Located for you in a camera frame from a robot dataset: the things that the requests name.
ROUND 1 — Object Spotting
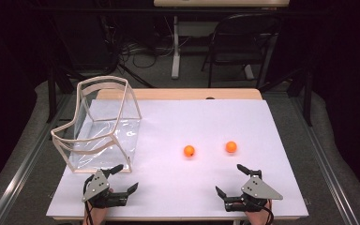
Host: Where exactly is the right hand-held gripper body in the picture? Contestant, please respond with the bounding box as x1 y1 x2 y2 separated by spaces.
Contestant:
224 170 284 213

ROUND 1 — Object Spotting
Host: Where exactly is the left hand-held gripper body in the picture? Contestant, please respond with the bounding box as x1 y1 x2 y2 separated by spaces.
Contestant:
82 168 129 209

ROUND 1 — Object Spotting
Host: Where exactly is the clear plastic bag beige trim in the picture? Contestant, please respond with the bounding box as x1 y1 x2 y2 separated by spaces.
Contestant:
50 75 143 174

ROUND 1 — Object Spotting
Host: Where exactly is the orange ball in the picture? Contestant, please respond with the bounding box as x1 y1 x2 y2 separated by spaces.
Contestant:
183 144 196 158
225 141 238 154

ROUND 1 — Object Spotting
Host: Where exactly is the person's right hand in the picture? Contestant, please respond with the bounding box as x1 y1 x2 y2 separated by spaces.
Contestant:
245 201 273 225

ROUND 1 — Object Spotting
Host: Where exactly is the person's left hand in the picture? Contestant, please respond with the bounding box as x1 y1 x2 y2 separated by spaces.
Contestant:
82 206 109 225

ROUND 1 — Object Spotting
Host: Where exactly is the white table cover sheet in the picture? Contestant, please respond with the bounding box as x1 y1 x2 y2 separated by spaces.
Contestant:
46 98 309 218

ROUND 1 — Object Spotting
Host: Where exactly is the black folding chair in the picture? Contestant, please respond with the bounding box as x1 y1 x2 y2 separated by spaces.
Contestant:
201 13 283 89

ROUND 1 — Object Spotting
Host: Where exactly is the white-legged desk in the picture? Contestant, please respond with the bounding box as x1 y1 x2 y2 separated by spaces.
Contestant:
153 0 291 80

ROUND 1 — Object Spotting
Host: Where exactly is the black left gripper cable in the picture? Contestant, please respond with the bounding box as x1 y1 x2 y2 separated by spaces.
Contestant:
82 173 96 225

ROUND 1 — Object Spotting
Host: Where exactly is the metal floor rail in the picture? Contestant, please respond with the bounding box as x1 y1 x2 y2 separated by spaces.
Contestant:
0 93 73 225
289 93 360 225

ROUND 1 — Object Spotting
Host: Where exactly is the black stand post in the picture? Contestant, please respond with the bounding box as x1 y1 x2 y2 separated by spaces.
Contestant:
46 66 58 124

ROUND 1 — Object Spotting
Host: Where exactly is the tangle of floor cables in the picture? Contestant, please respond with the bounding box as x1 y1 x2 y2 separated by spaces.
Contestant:
104 15 177 71

